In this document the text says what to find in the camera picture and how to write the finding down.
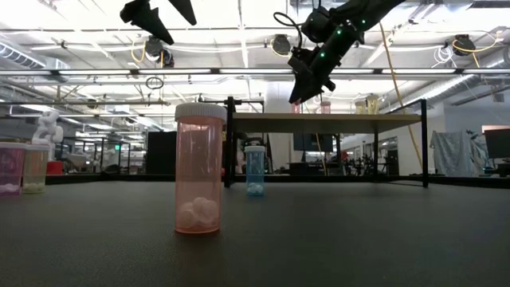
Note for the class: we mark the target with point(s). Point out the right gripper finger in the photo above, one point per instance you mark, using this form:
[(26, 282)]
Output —
[(320, 85), (303, 89)]

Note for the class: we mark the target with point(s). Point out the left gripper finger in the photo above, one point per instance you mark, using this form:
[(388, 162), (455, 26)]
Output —
[(185, 8), (143, 16)]

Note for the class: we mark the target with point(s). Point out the purple medicine bottle white cap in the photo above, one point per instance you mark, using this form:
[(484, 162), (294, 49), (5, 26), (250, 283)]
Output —
[(11, 167), (325, 107)]

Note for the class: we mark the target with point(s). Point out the blue medicine bottle white cap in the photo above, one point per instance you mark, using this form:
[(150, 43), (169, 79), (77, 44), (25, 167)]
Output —
[(255, 171)]

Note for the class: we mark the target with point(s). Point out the wooden shelf black legs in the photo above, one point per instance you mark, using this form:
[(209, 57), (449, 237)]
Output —
[(318, 123)]

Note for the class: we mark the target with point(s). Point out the dark computer monitor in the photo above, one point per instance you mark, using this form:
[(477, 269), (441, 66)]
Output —
[(498, 143), (312, 142)]

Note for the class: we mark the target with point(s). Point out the grey ceiling pipe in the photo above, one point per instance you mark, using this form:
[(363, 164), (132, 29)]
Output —
[(79, 103)]

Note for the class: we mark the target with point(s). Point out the black cabinet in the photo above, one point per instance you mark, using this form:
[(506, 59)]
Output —
[(161, 153)]

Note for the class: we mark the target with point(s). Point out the grey cloth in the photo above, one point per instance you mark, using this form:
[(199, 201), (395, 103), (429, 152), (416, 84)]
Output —
[(450, 153)]

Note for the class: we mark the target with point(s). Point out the black table mat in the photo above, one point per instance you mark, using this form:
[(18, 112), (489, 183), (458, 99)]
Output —
[(318, 247)]

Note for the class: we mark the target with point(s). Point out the red box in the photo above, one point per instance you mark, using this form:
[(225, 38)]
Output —
[(56, 168)]

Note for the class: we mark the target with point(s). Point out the black aluminium table frame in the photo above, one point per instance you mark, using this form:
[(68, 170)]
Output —
[(139, 179)]

